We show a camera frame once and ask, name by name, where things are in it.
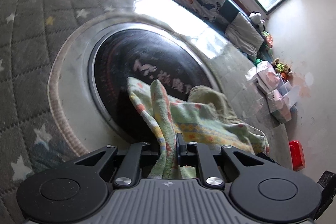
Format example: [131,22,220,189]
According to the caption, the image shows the colourful patterned child garment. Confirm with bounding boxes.
[127,77,269,179]

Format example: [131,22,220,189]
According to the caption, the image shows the red plastic stool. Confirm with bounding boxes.
[289,140,306,171]

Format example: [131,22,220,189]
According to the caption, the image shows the tissue pack with white sheet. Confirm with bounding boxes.
[246,61,300,123]

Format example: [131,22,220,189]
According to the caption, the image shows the black round induction cooktop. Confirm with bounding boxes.
[88,26,217,143]

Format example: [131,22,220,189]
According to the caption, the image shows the brown and green plush toys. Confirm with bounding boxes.
[271,59,293,81]

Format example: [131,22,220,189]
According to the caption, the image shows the grey cushion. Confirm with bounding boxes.
[225,12,264,60]

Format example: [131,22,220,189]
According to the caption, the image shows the white plush toy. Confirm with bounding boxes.
[249,12,265,32]

